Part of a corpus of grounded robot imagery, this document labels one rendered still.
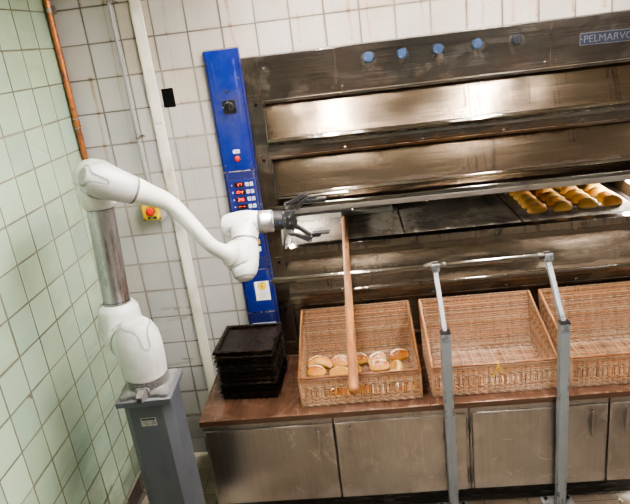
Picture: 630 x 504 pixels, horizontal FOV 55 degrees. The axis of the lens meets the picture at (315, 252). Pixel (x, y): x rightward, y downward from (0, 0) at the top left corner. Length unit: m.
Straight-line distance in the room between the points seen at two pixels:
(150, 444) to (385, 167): 1.59
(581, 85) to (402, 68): 0.80
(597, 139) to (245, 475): 2.26
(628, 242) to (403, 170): 1.16
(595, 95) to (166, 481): 2.44
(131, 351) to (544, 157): 2.00
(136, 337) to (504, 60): 1.95
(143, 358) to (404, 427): 1.22
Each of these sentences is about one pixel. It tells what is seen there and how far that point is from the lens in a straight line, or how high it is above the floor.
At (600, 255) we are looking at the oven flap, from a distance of 3.27.
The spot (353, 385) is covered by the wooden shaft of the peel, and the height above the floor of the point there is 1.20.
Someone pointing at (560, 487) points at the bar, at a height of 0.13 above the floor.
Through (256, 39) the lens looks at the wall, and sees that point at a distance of 2.87.
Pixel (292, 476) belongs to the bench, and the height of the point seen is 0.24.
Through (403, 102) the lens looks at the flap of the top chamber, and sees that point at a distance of 2.88.
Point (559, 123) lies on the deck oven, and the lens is 3.04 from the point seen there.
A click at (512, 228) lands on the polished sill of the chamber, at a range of 3.09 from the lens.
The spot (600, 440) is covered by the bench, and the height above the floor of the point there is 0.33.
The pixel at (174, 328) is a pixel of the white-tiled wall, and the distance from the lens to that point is 3.32.
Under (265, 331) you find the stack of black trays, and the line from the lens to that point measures 3.01.
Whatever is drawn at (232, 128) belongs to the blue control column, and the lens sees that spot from 2.89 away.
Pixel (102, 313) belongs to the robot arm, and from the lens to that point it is 2.44.
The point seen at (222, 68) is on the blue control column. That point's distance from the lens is 2.87.
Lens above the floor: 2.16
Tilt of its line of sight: 20 degrees down
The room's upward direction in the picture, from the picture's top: 7 degrees counter-clockwise
